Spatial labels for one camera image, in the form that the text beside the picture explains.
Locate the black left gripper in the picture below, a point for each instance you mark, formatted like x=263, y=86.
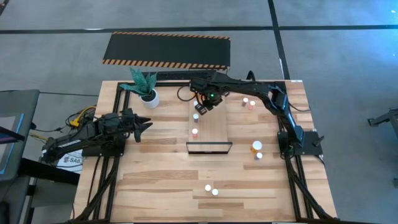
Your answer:
x=138, y=137

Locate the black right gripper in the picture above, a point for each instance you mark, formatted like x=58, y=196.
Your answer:
x=207, y=99

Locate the pink pill bottle white cap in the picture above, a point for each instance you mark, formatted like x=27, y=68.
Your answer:
x=195, y=132
x=207, y=187
x=252, y=103

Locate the amber pill bottle white cap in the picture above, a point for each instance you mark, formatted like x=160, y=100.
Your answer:
x=257, y=145

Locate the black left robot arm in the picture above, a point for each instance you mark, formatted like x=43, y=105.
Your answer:
x=74, y=140

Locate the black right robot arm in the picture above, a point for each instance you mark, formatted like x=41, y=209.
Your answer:
x=242, y=87

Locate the black-framed wooden shelf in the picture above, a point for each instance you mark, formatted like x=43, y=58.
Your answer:
x=214, y=127

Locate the snake plant in white pot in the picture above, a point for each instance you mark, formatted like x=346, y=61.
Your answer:
x=149, y=99

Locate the black perforated strip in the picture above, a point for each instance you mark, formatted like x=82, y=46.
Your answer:
x=174, y=75

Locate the black mat hazard stripes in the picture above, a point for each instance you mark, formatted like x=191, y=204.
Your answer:
x=168, y=49

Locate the yellow-green pill bottle white cap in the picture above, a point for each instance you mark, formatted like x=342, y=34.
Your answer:
x=214, y=192

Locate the white printed label sheet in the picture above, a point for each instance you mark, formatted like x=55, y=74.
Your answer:
x=70, y=161

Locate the black crossbar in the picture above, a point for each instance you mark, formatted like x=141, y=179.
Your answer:
x=46, y=171

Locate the grey cart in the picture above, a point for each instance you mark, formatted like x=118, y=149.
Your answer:
x=18, y=102

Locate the dark tablet blue edge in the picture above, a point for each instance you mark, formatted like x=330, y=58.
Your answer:
x=9, y=127

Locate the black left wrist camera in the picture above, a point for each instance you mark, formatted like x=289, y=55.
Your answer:
x=128, y=121

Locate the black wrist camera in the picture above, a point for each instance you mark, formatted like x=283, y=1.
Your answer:
x=128, y=121
x=217, y=101

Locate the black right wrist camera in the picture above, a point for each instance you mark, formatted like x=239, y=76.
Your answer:
x=217, y=101

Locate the black aluminium rail frame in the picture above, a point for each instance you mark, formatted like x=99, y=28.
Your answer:
x=119, y=99

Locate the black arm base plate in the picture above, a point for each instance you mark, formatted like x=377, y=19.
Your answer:
x=118, y=151
x=311, y=143

